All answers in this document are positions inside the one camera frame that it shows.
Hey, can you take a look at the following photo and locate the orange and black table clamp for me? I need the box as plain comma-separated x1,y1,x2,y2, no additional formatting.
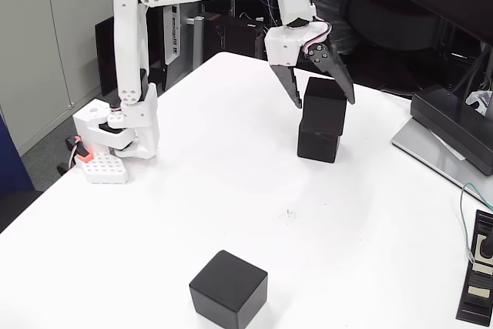
57,135,93,176

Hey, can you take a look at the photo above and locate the green cable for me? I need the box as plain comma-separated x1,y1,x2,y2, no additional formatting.
459,182,493,263

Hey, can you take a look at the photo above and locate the black flat panel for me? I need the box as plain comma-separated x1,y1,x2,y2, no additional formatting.
95,8,167,97

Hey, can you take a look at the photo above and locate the black cube block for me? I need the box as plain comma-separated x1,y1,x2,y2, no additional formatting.
302,76,347,137
297,119,342,164
188,250,269,329

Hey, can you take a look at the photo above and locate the grey cabinet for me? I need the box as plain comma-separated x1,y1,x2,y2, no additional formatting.
0,0,159,156

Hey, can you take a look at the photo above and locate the blue partition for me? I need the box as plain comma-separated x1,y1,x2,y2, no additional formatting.
0,112,35,195

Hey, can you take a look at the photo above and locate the pink white servo cable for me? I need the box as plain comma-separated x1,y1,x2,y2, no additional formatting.
297,0,333,59

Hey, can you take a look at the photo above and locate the white crumpled bag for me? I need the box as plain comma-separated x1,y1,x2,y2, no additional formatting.
464,89,493,116

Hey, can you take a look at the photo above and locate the bin with clear plastic bag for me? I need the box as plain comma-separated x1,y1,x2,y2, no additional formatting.
304,0,354,55

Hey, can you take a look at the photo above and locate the black computer tower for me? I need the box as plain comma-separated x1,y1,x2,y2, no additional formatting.
203,12,267,59

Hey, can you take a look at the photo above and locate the black power strip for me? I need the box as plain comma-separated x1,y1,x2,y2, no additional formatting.
455,209,493,324

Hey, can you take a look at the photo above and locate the silver monitor stand base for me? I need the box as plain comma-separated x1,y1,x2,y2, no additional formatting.
391,116,493,206

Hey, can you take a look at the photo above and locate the black office chair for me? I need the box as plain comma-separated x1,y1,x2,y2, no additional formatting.
344,0,444,52

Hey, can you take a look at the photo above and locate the black box device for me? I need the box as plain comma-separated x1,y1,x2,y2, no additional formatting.
409,84,493,176

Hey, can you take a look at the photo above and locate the grey desktop computer case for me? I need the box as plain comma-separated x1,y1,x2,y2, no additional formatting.
158,0,200,65

